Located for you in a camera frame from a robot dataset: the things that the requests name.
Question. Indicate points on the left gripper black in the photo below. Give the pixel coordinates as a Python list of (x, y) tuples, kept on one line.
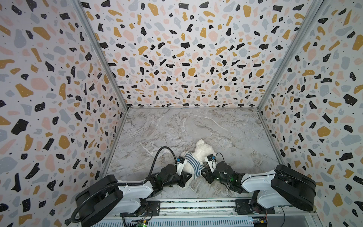
[(181, 174)]

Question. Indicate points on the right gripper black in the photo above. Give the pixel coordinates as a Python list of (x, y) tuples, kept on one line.
[(211, 172)]

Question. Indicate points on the blue white striped knit sweater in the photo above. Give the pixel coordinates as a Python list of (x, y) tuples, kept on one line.
[(197, 166)]

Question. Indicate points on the white fluffy teddy bear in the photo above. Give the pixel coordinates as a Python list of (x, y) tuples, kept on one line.
[(201, 151)]

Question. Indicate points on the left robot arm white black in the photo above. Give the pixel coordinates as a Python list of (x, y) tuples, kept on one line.
[(98, 200)]

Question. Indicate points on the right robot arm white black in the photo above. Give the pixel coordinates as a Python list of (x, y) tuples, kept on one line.
[(282, 186)]

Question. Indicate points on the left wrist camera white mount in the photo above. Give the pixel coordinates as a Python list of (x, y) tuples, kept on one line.
[(181, 161)]

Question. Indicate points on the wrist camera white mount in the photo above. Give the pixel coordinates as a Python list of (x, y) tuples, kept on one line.
[(211, 160), (181, 161)]

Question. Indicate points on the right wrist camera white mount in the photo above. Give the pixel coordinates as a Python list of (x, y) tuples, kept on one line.
[(211, 160)]

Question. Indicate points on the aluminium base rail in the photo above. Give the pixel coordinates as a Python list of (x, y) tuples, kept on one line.
[(209, 207)]

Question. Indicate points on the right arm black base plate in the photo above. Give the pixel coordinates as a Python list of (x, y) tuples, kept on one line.
[(245, 206)]

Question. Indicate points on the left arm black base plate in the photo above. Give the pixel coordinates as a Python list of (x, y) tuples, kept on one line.
[(147, 209)]

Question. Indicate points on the grey vented cable duct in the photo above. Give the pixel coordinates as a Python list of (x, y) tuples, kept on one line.
[(198, 222)]

